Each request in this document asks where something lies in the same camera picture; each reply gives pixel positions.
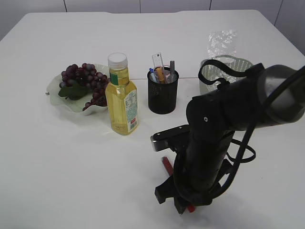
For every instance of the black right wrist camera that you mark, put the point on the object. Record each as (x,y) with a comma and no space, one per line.
(176,139)

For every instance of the grey-green woven plastic basket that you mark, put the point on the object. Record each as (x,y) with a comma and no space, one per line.
(211,72)

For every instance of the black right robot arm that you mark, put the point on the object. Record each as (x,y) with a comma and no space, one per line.
(266,97)

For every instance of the red glitter pen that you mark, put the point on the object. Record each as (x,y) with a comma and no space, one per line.
(169,168)

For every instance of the frosted wavy glass plate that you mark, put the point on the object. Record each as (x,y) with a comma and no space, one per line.
(74,106)

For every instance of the blue scissors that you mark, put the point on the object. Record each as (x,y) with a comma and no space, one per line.
(152,75)

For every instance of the gold glitter pen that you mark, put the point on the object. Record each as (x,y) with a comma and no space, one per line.
(160,74)

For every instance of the yellow oil bottle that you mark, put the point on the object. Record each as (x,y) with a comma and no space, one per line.
(121,95)

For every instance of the pink scissors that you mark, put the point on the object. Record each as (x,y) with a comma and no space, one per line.
(166,73)

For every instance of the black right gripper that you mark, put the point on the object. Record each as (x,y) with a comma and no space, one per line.
(212,119)

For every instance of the clear plastic ruler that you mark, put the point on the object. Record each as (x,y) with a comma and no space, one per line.
(158,61)

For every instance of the silver glitter pen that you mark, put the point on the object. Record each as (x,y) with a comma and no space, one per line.
(172,75)

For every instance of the black mesh pen holder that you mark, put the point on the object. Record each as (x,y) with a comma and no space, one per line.
(162,97)

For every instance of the clear crinkled plastic sheet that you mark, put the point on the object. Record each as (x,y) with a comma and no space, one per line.
(222,43)

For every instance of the purple artificial grape bunch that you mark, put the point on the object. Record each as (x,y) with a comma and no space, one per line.
(77,82)

